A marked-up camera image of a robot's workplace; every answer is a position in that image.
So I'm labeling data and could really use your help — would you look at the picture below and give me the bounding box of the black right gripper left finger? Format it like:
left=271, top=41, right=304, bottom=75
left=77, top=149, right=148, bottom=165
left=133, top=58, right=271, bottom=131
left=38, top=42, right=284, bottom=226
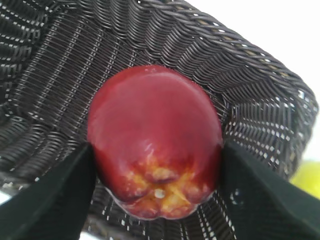
left=0, top=143, right=96, bottom=240

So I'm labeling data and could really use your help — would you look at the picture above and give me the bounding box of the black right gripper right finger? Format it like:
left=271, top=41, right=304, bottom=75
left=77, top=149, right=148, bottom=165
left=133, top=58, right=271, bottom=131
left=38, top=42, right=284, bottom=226
left=219, top=141, right=320, bottom=240

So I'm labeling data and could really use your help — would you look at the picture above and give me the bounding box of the red apple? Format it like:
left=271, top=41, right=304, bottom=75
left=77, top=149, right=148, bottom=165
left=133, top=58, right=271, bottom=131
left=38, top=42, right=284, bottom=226
left=87, top=65, right=223, bottom=220

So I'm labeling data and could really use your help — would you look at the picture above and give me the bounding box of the black wicker basket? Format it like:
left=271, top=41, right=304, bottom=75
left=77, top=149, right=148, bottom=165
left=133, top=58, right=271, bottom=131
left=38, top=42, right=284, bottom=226
left=0, top=0, right=318, bottom=240

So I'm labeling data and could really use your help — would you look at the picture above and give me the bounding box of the yellow-green fruit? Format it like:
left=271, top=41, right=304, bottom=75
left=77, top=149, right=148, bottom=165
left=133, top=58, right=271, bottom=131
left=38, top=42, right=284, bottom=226
left=289, top=161, right=320, bottom=199

